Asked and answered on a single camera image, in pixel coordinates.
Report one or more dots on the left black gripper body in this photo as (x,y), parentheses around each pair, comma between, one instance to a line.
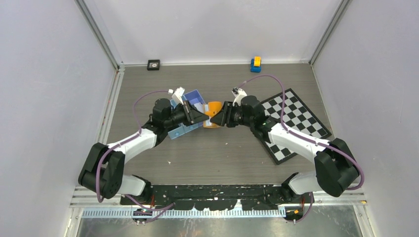
(179,116)

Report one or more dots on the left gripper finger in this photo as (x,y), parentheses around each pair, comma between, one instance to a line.
(195,113)
(199,120)

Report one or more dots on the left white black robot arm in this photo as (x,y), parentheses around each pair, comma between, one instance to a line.
(103,169)

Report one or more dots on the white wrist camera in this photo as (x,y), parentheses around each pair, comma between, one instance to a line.
(239,94)
(176,95)

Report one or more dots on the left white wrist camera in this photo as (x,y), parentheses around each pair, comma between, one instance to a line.
(176,95)

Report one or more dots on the blue yellow toy block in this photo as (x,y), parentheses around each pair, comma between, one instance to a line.
(255,64)

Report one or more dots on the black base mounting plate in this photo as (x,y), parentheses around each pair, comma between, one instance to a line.
(217,197)

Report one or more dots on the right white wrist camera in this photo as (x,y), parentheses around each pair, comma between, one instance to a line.
(239,94)

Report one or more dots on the small black square box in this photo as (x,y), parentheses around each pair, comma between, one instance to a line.
(153,65)

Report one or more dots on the black white checkerboard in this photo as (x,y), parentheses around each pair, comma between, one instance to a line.
(298,116)

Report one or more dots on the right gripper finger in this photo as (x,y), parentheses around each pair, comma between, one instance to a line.
(218,120)
(223,111)

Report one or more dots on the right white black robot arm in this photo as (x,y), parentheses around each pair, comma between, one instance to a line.
(335,168)

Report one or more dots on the orange leather card holder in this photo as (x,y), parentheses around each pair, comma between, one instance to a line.
(211,109)

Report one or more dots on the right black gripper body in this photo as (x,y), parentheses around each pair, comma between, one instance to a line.
(237,116)

